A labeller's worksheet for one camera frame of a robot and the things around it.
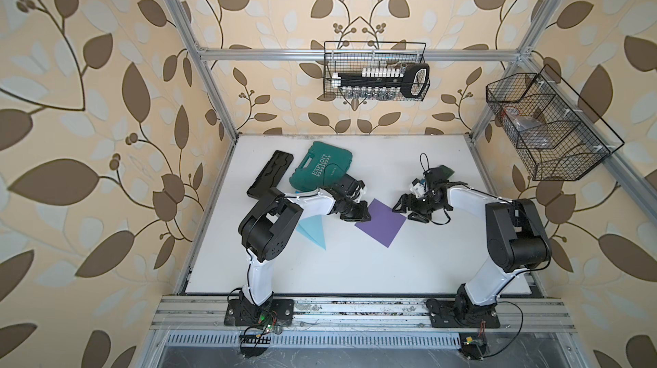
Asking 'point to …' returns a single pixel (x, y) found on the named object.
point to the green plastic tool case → (322, 166)
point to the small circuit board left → (254, 345)
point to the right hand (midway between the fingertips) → (401, 213)
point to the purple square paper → (384, 225)
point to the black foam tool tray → (271, 175)
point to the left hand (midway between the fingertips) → (368, 214)
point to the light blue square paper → (312, 228)
